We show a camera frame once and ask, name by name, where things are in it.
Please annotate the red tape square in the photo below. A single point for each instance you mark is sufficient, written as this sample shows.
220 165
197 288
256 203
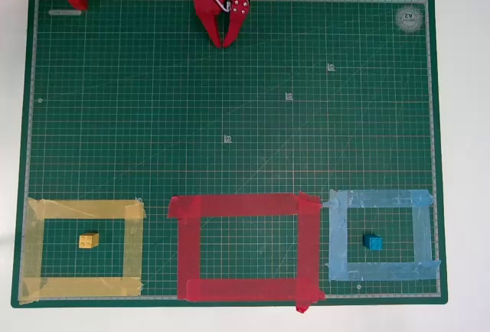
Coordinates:
189 248

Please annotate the yellow toy brick cube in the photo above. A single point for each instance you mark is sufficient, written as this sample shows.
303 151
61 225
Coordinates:
88 241

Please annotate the blue toy brick cube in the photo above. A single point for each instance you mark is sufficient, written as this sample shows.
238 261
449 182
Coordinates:
373 242

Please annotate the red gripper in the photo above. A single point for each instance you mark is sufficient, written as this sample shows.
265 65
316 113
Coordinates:
205 4

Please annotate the red toy brick cube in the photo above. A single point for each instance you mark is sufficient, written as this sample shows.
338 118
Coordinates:
78 0

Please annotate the green cutting mat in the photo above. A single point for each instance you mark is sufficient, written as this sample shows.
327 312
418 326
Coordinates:
229 118

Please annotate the blue tape square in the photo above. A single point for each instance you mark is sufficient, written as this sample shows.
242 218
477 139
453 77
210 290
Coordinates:
338 236

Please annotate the yellow tape square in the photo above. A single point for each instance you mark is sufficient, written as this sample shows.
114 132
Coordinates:
32 244

